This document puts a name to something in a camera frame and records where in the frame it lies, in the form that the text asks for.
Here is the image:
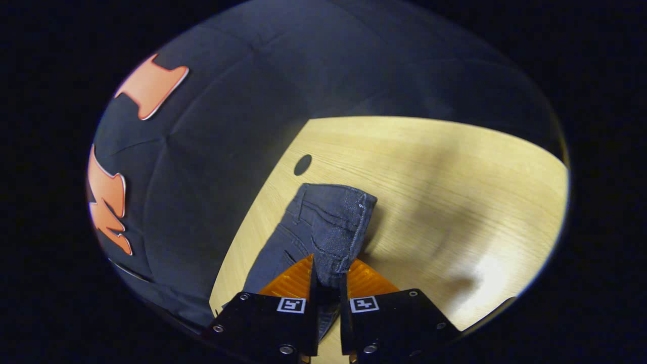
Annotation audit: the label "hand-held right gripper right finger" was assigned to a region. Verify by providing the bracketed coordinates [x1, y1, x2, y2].
[340, 258, 461, 362]

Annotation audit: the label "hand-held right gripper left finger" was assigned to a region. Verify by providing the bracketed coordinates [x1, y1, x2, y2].
[202, 254, 319, 364]

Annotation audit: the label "dark grey jeans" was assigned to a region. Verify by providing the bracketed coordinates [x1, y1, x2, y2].
[222, 183, 378, 342]

